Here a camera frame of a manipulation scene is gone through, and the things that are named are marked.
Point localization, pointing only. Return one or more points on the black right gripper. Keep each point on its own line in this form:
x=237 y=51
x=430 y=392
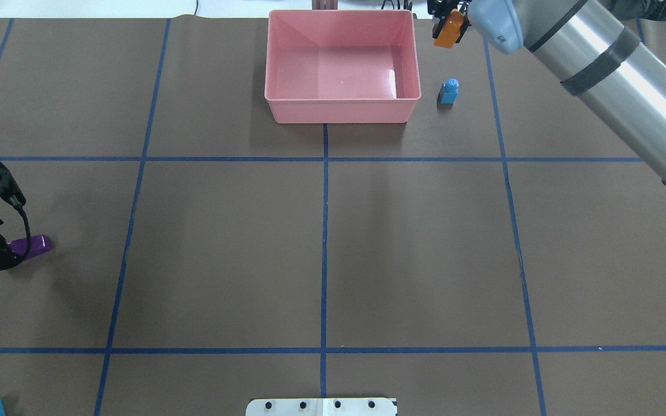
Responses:
x=440 y=21

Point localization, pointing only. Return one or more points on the orange block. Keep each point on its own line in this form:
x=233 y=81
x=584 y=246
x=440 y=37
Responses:
x=447 y=30

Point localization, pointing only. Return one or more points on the purple block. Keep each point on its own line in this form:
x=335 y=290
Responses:
x=31 y=247

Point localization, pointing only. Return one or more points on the small blue block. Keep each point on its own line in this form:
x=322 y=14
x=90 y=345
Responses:
x=449 y=92

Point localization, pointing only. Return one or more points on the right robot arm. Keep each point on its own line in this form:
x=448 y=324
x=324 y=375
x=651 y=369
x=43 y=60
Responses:
x=596 y=58

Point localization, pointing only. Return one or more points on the pink plastic box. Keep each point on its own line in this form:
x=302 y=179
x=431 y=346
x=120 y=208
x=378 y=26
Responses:
x=341 y=66

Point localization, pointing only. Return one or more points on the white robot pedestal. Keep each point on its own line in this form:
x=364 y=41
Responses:
x=322 y=406

